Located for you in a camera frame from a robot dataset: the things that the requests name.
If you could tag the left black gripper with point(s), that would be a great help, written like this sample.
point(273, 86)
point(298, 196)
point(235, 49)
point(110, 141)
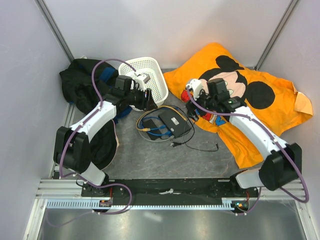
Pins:
point(147, 103)

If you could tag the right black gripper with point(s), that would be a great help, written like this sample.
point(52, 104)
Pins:
point(191, 108)

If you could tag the black network switch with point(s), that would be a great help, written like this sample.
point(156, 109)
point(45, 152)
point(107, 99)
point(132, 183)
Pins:
point(176, 124)

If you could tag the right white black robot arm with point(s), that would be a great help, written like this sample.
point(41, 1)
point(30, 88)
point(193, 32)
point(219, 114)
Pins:
point(282, 162)

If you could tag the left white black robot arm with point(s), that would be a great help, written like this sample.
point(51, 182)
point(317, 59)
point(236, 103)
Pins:
point(72, 144)

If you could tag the black power adapter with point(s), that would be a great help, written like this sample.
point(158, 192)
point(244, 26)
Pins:
point(157, 129)

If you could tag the white plastic basket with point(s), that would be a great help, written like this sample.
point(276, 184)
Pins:
point(148, 66)

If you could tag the black round hat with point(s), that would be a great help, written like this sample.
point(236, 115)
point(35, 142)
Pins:
point(104, 145)

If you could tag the black blue jacket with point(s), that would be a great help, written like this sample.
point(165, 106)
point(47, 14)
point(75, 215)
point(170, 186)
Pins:
point(76, 83)

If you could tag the orange Mickey Mouse pillowcase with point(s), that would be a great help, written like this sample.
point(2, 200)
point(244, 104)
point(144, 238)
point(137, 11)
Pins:
point(275, 101)

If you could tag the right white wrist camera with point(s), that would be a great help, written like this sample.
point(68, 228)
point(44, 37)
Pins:
point(197, 86)

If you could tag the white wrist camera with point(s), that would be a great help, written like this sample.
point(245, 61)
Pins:
point(141, 80)
point(197, 86)

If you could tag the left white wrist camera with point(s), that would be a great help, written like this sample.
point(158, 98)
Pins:
point(141, 80)

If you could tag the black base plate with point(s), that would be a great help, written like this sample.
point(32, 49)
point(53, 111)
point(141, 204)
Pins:
point(170, 191)

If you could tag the grey slotted cable duct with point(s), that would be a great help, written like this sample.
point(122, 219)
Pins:
point(95, 204)

